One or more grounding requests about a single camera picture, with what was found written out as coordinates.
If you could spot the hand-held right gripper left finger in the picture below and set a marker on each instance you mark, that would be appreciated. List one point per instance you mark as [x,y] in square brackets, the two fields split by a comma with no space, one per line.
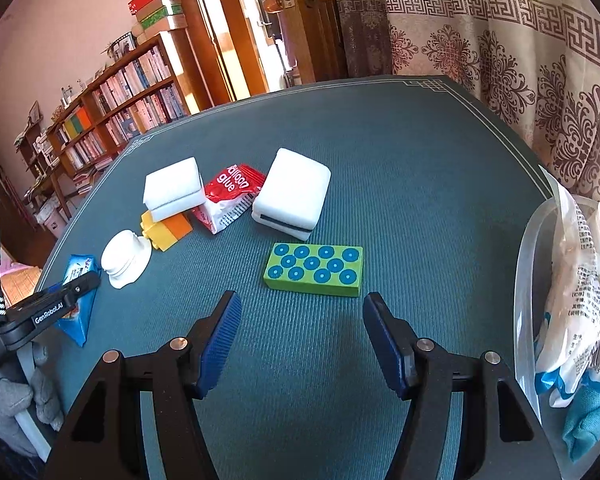
[220,345]

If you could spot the dark brown sheer curtain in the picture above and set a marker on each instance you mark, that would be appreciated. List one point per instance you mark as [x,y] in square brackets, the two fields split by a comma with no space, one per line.
[360,25]

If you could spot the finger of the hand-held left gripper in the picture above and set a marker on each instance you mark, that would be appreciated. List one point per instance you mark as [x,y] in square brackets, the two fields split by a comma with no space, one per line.
[82,285]

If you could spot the white round cap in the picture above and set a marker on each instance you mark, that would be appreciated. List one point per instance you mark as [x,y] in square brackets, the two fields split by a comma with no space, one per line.
[125,257]

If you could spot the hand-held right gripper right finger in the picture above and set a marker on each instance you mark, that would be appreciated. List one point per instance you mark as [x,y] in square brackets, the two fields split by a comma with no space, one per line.
[387,345]

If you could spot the white sponge block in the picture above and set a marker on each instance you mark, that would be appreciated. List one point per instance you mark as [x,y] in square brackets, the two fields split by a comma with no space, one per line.
[175,187]
[292,190]

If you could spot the wooden door frame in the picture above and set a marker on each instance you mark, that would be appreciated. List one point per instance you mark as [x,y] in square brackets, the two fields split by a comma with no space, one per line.
[205,35]

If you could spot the white and blue plastic bag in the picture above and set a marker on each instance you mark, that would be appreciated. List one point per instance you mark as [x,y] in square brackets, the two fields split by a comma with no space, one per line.
[580,285]

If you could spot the wooden door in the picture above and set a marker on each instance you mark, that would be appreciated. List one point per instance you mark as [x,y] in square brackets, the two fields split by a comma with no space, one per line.
[325,45]

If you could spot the wooden bookshelf with books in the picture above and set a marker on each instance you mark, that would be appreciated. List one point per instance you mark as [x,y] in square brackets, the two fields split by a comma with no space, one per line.
[125,95]

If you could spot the blue cracker packet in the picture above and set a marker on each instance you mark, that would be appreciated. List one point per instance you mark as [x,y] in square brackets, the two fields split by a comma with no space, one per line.
[82,322]

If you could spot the clear plastic container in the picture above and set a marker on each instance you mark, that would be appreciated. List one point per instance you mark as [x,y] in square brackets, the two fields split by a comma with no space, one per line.
[527,280]

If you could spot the framed photo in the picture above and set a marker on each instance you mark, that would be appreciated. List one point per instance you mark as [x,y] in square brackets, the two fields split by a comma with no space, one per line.
[122,45]

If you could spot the blue cloth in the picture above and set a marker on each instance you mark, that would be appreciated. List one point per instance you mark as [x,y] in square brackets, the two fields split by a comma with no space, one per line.
[590,420]

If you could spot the red glue packet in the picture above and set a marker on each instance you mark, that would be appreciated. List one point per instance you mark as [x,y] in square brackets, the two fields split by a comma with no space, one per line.
[230,195]

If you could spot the orange and yellow block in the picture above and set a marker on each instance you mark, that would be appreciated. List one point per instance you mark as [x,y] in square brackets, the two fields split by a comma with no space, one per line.
[165,227]

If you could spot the green block with blue dots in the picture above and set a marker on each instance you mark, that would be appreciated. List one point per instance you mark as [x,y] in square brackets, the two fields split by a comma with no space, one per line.
[314,270]

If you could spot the person's left hand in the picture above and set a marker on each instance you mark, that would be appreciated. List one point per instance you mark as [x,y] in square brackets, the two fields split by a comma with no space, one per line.
[15,400]

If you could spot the stack of cardboard boxes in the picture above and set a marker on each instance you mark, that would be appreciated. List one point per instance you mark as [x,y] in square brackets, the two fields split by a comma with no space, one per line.
[157,7]

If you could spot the beige patterned curtain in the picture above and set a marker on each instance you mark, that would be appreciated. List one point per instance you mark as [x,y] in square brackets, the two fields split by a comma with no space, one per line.
[505,60]

